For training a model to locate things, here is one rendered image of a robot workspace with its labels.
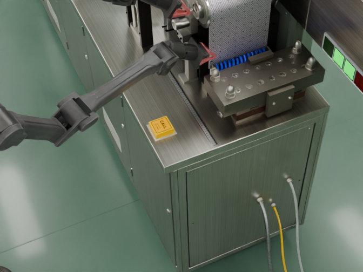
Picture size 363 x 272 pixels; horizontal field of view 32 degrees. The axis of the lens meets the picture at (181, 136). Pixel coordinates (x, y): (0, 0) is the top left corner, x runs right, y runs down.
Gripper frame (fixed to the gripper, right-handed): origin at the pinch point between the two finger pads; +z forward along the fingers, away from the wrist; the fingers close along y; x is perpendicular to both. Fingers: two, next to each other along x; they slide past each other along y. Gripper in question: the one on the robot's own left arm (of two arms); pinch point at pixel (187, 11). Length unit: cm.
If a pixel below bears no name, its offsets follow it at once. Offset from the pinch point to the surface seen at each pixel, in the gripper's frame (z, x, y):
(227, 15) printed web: 9.3, 7.1, 7.3
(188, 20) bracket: 3.5, -3.3, -1.1
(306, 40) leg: 67, 6, -10
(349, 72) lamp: 34, 19, 42
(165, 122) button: 7.9, -34.9, 16.1
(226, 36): 14.9, -0.1, 6.9
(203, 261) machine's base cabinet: 65, -90, 28
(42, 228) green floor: 25, -139, -26
